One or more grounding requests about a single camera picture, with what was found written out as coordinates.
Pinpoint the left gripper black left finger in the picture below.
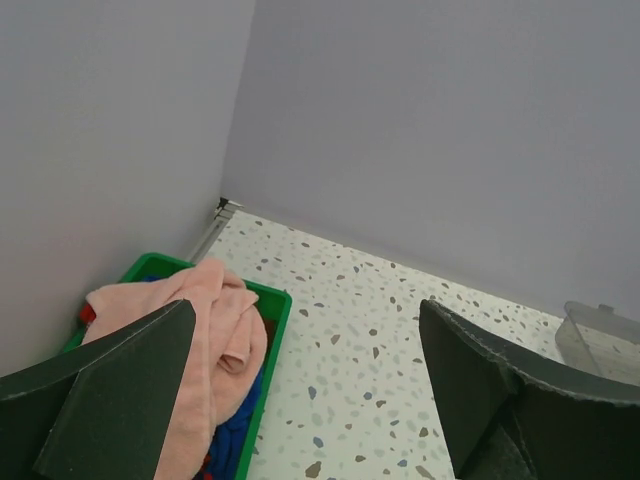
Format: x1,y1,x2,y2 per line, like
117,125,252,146
1,300,196,479

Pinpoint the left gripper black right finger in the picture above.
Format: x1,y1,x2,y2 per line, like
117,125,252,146
419,300,639,479

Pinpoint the pink towel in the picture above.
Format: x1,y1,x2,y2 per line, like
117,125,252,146
84,258,268,479

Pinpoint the red patterned towel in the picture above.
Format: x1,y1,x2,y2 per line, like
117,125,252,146
77,303,96,326

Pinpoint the clear plastic container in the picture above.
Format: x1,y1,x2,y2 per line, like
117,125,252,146
555,301,639,386

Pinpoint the blue towel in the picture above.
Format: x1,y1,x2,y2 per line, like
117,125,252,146
195,369,263,480

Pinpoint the aluminium frame rail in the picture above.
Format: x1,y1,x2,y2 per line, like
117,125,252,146
186,197,244,263

